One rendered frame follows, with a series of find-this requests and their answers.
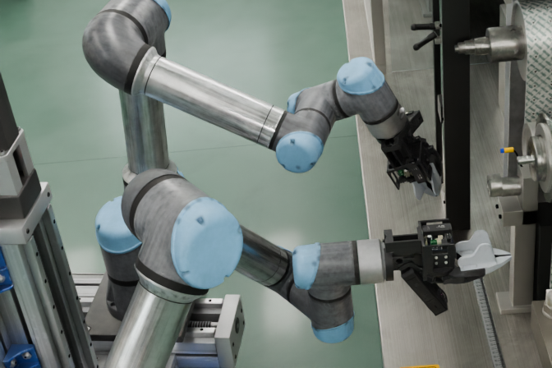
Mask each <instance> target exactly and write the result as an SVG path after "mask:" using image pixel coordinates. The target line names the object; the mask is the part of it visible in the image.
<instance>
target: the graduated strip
mask: <svg viewBox="0 0 552 368"><path fill-rule="evenodd" d="M472 282H473V285H474V289H475V293H476V299H477V302H478V306H479V309H480V313H481V319H482V323H483V326H484V330H485V336H486V340H487V343H488V347H489V350H490V356H491V360H492V364H493V367H494V368H506V365H505V361H504V355H503V352H502V348H501V345H500V341H499V336H498V333H497V329H496V326H495V320H494V316H493V313H492V310H491V306H490V301H489V298H488V294H487V291H486V287H485V281H484V278H483V277H482V278H479V279H476V280H473V281H472Z"/></svg>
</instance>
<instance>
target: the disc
mask: <svg viewBox="0 0 552 368"><path fill-rule="evenodd" d="M538 123H543V124H544V125H545V128H546V130H547V133H548V137H549V140H550V148H551V155H552V126H551V123H550V120H549V118H548V117H547V115H546V114H545V113H540V114H539V116H538V118H537V120H536V126H537V124H538ZM541 191H542V189H541ZM542 194H543V196H544V197H545V200H546V201H547V202H549V203H552V185H551V188H550V192H548V193H544V192H543V191H542Z"/></svg>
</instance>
